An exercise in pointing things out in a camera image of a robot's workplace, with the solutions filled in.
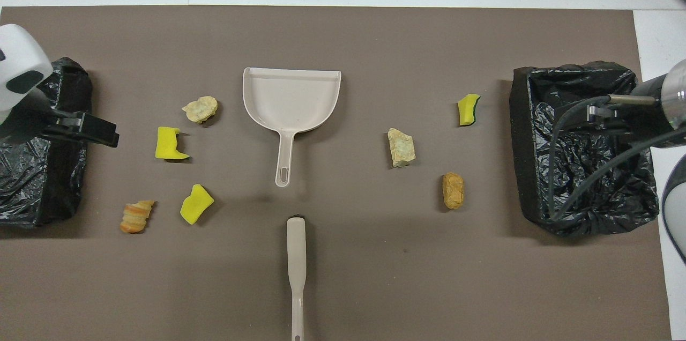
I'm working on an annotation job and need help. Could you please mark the pale toy croissant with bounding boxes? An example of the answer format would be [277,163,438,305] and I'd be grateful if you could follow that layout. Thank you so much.
[181,96,219,124]

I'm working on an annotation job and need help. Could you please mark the bin with black bag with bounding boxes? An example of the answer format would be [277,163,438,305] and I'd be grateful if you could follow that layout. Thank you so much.
[0,57,93,229]
[509,61,660,238]

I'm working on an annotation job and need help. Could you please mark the yellow green sponge piece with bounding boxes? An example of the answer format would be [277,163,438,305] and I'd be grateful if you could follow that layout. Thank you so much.
[457,93,481,127]

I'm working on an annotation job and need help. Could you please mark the beige plastic dustpan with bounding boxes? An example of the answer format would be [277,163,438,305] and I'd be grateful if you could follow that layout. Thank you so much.
[243,67,342,188]

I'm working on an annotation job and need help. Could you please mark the orange striped toy croissant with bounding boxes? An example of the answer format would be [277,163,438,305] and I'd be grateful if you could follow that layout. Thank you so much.
[120,200,155,234]

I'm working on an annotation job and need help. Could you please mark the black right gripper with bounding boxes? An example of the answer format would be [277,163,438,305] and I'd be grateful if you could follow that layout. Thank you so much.
[587,101,677,143]

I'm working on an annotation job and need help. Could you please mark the rounded yellow sponge piece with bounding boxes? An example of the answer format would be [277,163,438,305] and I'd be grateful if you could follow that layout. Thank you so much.
[180,184,215,225]

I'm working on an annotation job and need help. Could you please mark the notched yellow sponge piece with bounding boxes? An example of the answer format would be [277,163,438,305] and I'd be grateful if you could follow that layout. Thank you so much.
[155,126,190,161]

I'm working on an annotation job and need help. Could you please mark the brown table mat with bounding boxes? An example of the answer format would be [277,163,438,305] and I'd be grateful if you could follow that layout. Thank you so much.
[0,6,673,341]

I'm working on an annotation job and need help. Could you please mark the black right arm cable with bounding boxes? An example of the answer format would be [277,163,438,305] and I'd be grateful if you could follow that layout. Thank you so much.
[547,95,686,222]

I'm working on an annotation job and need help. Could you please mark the pale angular toy bread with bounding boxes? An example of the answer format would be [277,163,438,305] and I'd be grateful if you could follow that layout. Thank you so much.
[387,128,416,168]

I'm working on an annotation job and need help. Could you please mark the brown oval toy bread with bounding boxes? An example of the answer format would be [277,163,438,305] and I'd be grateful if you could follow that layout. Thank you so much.
[442,172,465,210]

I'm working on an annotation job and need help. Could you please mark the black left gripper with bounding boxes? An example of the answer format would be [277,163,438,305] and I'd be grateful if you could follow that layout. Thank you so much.
[0,89,120,147]

